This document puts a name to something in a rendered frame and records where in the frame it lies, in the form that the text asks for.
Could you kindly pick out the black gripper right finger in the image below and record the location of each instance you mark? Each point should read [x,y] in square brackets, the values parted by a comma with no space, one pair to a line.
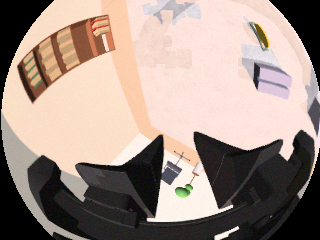
[228,167]

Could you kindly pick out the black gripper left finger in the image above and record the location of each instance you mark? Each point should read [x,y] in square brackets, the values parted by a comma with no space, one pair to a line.
[139,177]

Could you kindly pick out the gold coin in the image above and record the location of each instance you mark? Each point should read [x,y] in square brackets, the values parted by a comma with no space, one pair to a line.
[262,35]

